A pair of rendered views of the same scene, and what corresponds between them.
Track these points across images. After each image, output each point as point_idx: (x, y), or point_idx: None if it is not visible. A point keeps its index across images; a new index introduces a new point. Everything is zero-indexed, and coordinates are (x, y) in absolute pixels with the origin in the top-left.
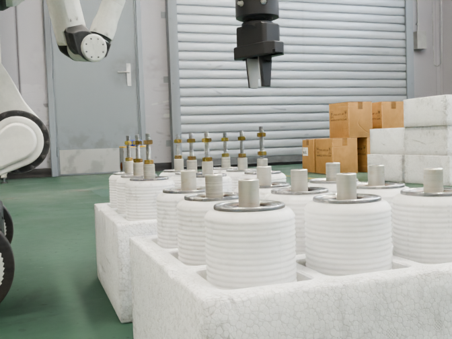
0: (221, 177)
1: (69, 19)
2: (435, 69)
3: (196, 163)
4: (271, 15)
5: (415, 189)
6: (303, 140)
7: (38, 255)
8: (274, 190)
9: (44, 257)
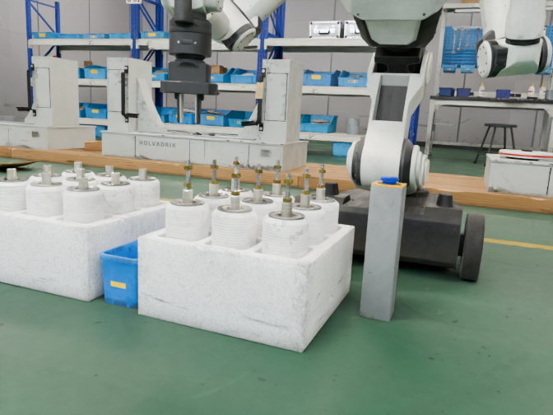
0: (105, 166)
1: (482, 29)
2: None
3: (253, 192)
4: (172, 54)
5: (20, 179)
6: None
7: (498, 300)
8: (93, 178)
9: (477, 299)
